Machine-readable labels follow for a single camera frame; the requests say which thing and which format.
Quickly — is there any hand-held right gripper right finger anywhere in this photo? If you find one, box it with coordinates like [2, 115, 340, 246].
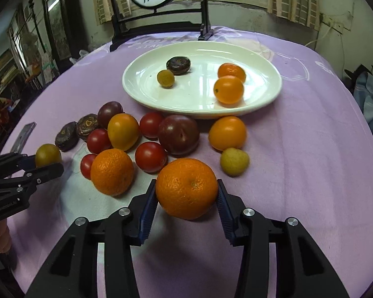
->
[216, 178, 350, 298]

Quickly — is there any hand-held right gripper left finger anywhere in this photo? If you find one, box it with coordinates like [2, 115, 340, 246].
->
[25, 178, 158, 298]

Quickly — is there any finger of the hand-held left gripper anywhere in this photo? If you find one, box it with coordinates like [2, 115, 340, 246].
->
[0, 163, 65, 195]
[0, 153, 37, 179]

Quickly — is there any red cherry tomato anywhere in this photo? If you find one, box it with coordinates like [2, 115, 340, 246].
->
[80, 153, 97, 181]
[86, 128, 112, 155]
[139, 112, 165, 139]
[135, 142, 168, 174]

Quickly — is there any dark water chestnut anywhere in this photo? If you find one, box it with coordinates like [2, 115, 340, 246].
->
[76, 114, 100, 142]
[55, 122, 80, 152]
[166, 56, 191, 75]

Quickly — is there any smooth orange tomato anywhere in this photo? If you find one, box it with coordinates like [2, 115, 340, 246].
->
[208, 116, 247, 151]
[213, 75, 244, 105]

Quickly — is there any yellow-orange tomato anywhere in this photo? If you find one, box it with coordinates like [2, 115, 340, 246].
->
[107, 113, 140, 151]

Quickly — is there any dark red tomato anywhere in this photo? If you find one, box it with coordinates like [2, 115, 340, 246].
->
[157, 115, 201, 156]
[97, 101, 125, 129]

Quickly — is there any white oval plate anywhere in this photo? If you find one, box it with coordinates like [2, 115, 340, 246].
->
[122, 41, 283, 120]

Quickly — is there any grey smartphone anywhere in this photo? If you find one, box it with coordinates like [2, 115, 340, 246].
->
[11, 122, 37, 156]

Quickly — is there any pale yellow longan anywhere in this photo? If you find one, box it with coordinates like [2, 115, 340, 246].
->
[220, 148, 250, 177]

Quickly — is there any cluttered shelf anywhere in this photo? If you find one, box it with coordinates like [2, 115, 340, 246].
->
[0, 6, 50, 149]

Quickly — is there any dark red tomato on table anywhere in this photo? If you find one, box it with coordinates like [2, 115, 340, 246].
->
[157, 115, 201, 156]

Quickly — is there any purple tablecloth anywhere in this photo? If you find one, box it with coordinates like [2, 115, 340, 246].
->
[0, 26, 373, 298]

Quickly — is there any white plastic bag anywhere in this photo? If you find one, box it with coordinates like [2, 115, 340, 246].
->
[70, 50, 91, 64]

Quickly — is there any small green fruit on plate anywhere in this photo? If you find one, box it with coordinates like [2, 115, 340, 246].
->
[157, 70, 175, 88]

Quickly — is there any dark wooden cabinet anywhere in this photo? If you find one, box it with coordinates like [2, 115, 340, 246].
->
[40, 0, 81, 66]

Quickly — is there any small mandarin orange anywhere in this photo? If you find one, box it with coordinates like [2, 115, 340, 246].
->
[218, 63, 247, 83]

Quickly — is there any beige checked curtain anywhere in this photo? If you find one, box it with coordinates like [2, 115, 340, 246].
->
[92, 0, 134, 25]
[267, 0, 321, 32]

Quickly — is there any blue clothes pile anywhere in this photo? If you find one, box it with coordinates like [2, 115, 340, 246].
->
[345, 65, 373, 137]

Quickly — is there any white power cable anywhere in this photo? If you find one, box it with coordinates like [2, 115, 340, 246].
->
[305, 25, 333, 48]

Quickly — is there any white wall power outlet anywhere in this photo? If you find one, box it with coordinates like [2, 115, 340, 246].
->
[320, 12, 352, 33]

